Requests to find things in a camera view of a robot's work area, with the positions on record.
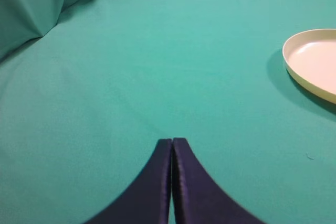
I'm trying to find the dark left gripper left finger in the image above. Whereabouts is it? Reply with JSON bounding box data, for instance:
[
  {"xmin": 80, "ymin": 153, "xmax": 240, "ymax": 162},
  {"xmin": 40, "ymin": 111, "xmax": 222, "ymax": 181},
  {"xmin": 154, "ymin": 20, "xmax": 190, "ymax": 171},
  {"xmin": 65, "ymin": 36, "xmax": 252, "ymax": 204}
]
[{"xmin": 87, "ymin": 138, "xmax": 172, "ymax": 223}]

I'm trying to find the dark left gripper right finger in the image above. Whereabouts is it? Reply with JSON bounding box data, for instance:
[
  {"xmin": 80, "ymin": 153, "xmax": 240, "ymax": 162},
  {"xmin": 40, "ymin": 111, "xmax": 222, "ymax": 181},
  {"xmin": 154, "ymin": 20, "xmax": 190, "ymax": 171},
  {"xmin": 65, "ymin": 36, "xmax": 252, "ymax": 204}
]
[{"xmin": 172, "ymin": 138, "xmax": 263, "ymax": 223}]

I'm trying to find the yellow plastic plate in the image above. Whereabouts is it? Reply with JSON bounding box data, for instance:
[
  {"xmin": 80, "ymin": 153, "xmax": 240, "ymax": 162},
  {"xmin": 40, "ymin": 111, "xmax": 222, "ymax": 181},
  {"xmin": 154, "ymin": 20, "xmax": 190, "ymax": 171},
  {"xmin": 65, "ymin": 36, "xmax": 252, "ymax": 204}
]
[{"xmin": 282, "ymin": 29, "xmax": 335, "ymax": 104}]

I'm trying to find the green table cloth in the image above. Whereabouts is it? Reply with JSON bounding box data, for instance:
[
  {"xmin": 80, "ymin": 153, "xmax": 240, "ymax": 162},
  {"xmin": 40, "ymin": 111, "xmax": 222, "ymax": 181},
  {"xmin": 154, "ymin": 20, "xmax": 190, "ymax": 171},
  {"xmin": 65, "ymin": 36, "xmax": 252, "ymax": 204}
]
[{"xmin": 1, "ymin": 0, "xmax": 335, "ymax": 223}]

